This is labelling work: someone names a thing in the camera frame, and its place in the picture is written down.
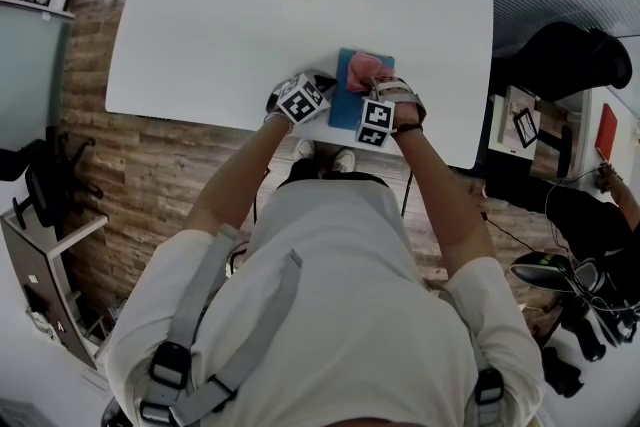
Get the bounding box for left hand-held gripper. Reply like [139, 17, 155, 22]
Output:
[266, 70, 339, 126]

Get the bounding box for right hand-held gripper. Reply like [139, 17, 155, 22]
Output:
[355, 75, 428, 150]

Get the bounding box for pink cloth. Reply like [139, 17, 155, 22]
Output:
[346, 53, 397, 94]

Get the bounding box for blue book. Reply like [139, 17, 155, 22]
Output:
[327, 47, 397, 133]

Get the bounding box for person's right forearm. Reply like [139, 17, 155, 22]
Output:
[392, 129, 497, 289]

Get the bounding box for person's left forearm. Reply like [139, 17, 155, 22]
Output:
[187, 119, 297, 242]

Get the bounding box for person's right hand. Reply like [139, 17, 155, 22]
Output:
[391, 104, 421, 133]

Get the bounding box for white shoe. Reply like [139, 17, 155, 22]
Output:
[292, 139, 317, 164]
[332, 147, 357, 174]

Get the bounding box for person's black trousers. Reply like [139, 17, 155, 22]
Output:
[277, 159, 392, 189]

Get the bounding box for beige box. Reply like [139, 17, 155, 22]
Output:
[494, 85, 542, 160]

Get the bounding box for black framed picture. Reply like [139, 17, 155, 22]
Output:
[513, 109, 541, 150]

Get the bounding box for black office chair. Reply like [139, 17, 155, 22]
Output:
[0, 129, 106, 229]
[492, 20, 634, 180]

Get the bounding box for white side table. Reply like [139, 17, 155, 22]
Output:
[579, 84, 640, 177]

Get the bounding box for person's white shirt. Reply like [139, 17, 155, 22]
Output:
[104, 179, 545, 427]

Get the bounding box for red book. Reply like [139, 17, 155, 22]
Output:
[594, 102, 620, 163]

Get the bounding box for black padded seat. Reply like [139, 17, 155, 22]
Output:
[509, 252, 577, 292]

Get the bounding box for brown white cabinet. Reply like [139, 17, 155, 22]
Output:
[0, 209, 112, 372]

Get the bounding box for white bead bracelet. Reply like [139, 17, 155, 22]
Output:
[262, 111, 297, 137]

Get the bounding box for black floor cable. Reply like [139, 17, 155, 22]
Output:
[481, 211, 552, 257]

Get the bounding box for gray harness strap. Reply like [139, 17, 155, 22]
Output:
[149, 224, 242, 391]
[139, 249, 304, 427]
[449, 299, 507, 422]

